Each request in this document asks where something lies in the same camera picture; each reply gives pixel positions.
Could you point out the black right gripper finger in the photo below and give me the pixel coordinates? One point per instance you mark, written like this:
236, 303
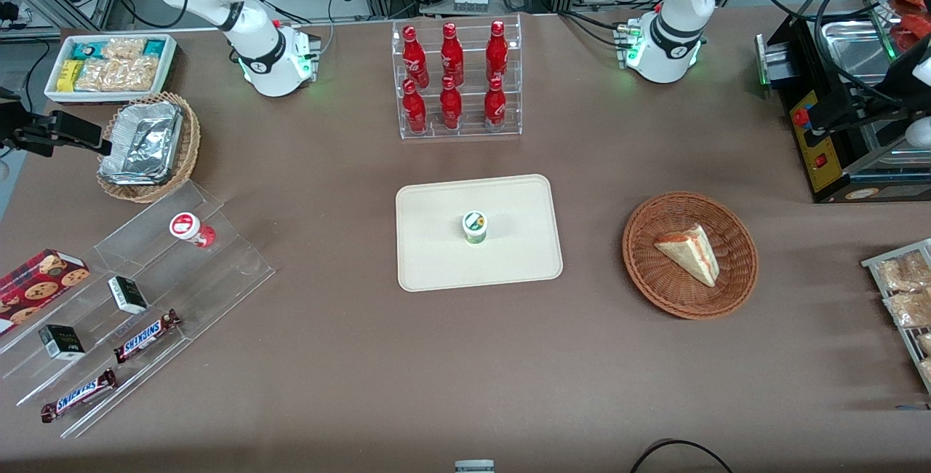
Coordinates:
76, 131
104, 149

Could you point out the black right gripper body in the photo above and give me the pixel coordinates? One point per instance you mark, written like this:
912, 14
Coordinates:
14, 126

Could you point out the green gum bottle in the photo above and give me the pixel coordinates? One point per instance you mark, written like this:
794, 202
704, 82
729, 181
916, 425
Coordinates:
475, 229

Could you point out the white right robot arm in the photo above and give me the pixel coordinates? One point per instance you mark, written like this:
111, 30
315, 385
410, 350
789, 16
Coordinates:
265, 58

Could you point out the red gum bottle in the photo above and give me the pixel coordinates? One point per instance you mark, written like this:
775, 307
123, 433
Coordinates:
186, 227

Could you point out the beige plastic tray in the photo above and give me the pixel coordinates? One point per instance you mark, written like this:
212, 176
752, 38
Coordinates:
524, 240

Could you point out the steel tray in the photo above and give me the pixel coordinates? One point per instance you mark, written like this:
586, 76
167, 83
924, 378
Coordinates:
851, 47

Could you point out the tray of packaged snacks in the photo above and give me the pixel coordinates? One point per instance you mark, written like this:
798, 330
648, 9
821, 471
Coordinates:
884, 260

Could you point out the aluminium foil container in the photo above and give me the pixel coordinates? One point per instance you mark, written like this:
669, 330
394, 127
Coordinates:
142, 142

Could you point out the white plastic snack bin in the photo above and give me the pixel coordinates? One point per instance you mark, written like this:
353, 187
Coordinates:
54, 94

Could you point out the yellow snack packet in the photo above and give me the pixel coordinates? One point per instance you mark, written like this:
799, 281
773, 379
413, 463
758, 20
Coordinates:
70, 76

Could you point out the clear bag of crackers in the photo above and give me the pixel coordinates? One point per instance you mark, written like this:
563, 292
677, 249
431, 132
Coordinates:
120, 74
124, 48

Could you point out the teal snack packet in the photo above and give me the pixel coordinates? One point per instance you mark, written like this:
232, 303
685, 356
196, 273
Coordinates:
87, 49
154, 48

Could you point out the light wicker basket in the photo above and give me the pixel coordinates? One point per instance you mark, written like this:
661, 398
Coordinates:
190, 145

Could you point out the small black white box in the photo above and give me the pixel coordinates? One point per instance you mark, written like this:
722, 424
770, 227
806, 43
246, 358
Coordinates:
62, 342
128, 295

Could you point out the red cookie box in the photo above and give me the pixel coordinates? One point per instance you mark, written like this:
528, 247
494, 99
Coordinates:
36, 284

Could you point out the clear acrylic tiered shelf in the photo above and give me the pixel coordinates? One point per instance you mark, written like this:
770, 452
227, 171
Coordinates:
218, 269

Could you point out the Snickers chocolate bar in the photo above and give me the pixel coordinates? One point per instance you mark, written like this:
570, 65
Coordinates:
145, 336
78, 394

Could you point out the red cola bottle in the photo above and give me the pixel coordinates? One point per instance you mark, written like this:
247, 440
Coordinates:
452, 54
414, 110
451, 105
497, 51
495, 105
414, 58

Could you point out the clear acrylic bottle rack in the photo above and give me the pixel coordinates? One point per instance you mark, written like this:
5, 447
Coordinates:
473, 76

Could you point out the white power strip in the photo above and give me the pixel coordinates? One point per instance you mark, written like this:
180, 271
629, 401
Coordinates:
471, 2

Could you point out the round brown wicker basket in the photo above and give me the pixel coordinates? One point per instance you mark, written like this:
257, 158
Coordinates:
654, 276

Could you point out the wrapped sandwich wedge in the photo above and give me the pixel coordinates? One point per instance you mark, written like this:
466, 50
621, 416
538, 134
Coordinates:
691, 251

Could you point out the black sealing machine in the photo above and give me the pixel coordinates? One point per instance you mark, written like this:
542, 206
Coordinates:
829, 138

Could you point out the clear bag of snacks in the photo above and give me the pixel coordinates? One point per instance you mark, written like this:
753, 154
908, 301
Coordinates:
909, 308
905, 273

